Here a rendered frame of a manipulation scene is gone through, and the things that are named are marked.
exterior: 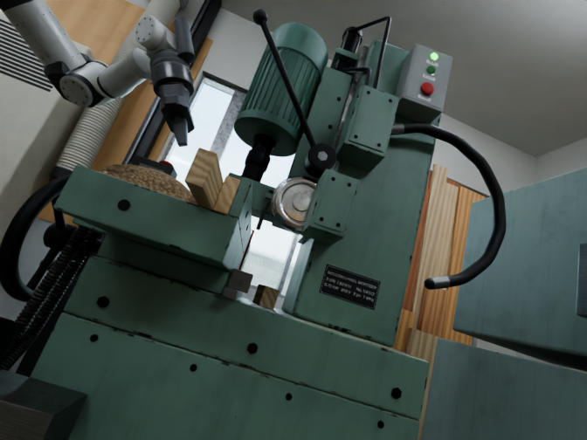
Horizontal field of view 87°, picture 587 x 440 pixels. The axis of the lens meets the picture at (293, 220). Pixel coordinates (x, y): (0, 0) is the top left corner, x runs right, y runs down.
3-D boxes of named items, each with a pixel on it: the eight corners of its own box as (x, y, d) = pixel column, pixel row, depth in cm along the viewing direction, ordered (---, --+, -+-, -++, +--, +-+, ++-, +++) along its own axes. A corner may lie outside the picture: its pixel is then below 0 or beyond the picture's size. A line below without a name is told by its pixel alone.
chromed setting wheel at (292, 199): (262, 223, 64) (280, 170, 67) (319, 242, 64) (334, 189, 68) (263, 220, 61) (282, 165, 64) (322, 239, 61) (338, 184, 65)
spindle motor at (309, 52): (234, 145, 88) (268, 60, 96) (292, 165, 89) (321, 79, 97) (231, 109, 71) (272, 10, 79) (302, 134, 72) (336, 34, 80)
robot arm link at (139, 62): (168, 42, 68) (127, 70, 74) (196, 64, 76) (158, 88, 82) (163, 17, 70) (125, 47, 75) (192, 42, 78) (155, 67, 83)
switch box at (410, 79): (390, 112, 74) (403, 60, 79) (428, 126, 75) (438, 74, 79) (402, 96, 68) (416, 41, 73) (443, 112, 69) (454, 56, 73)
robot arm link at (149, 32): (134, 70, 68) (129, 27, 70) (173, 92, 77) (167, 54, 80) (172, 44, 63) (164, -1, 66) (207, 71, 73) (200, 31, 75)
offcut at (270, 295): (252, 302, 68) (258, 284, 70) (265, 306, 70) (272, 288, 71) (258, 305, 65) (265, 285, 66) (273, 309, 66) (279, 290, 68)
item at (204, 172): (226, 255, 91) (231, 243, 92) (233, 257, 91) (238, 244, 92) (183, 181, 31) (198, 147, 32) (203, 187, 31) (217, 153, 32)
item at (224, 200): (234, 259, 97) (239, 244, 98) (240, 262, 97) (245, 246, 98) (212, 209, 39) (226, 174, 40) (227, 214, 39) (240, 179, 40)
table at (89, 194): (142, 250, 94) (150, 232, 95) (238, 282, 95) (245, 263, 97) (-33, 180, 35) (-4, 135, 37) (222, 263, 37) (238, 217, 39)
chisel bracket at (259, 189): (218, 211, 78) (231, 181, 80) (272, 229, 78) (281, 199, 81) (216, 202, 70) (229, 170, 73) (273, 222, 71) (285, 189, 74)
